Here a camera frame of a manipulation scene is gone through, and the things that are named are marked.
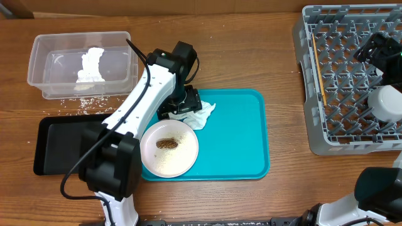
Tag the grey dishwasher rack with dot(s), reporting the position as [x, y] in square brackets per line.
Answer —
[344, 127]

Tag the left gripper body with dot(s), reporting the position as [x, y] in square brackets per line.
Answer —
[183, 98]

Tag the white tissue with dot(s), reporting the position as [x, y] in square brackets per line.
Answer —
[90, 66]
[195, 120]

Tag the brown food scrap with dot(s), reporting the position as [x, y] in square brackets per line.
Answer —
[167, 143]

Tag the grey shallow bowl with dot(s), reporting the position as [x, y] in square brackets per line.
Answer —
[386, 103]

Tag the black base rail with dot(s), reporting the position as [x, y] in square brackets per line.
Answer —
[275, 221]

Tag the black plastic tray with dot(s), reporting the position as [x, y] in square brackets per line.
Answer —
[58, 142]

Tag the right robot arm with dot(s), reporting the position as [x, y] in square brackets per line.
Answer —
[377, 195]

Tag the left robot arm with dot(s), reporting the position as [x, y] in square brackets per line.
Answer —
[110, 159]

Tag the clear plastic bin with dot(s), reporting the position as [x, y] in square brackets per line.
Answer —
[56, 59]

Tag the teal serving tray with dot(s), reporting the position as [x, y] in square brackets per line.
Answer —
[233, 145]

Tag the large white plate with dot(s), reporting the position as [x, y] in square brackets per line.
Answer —
[169, 163]

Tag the wooden chopstick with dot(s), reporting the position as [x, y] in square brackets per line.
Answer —
[319, 74]

